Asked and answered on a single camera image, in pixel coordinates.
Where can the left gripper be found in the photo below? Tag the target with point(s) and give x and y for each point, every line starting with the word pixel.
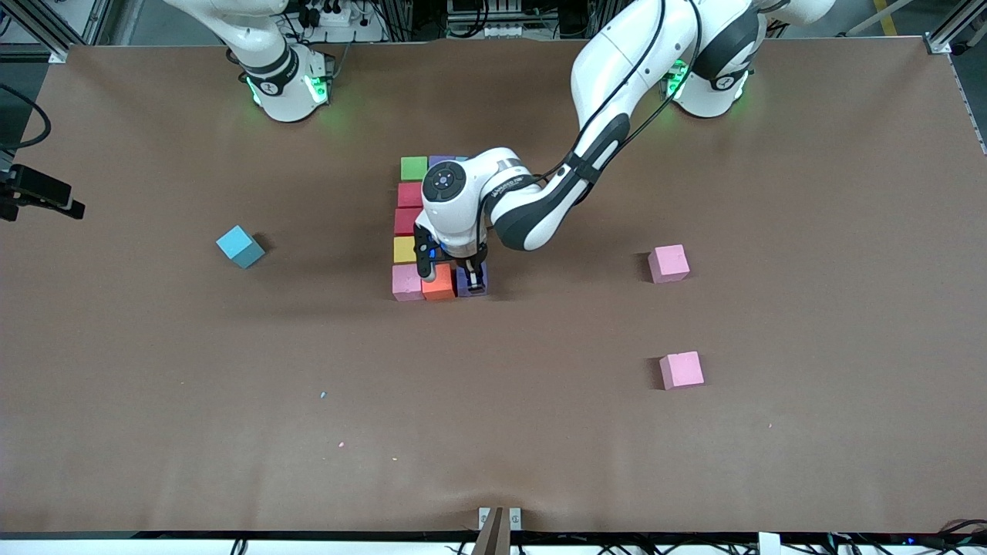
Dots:
pixel 472 270

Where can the purple foam cube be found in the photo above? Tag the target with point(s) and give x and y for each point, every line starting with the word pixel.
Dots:
pixel 461 284
pixel 441 160

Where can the orange foam cube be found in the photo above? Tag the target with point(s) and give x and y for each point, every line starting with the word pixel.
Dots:
pixel 439 287

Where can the pink foam cube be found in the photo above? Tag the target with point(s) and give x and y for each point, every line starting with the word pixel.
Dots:
pixel 668 264
pixel 682 370
pixel 405 283

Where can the yellow foam cube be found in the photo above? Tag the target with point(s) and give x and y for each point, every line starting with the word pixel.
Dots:
pixel 403 250

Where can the red foam cube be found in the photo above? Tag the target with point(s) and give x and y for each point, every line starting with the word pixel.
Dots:
pixel 410 194
pixel 405 222

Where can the green foam cube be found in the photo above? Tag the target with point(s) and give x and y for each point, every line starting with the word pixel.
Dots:
pixel 415 168

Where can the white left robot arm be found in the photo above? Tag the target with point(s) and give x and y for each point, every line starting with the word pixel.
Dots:
pixel 655 62

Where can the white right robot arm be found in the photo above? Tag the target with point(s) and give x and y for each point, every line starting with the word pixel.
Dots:
pixel 285 85

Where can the white rack equipment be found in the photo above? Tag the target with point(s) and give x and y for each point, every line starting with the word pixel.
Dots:
pixel 503 31

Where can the white power strip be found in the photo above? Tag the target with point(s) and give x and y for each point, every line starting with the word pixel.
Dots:
pixel 337 17

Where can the white label tag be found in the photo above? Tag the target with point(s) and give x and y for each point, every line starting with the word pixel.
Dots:
pixel 769 543

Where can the aluminium frame profile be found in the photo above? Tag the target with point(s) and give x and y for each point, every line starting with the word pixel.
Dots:
pixel 56 55
pixel 937 45

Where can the metal table edge bracket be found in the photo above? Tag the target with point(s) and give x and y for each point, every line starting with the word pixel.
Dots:
pixel 493 539

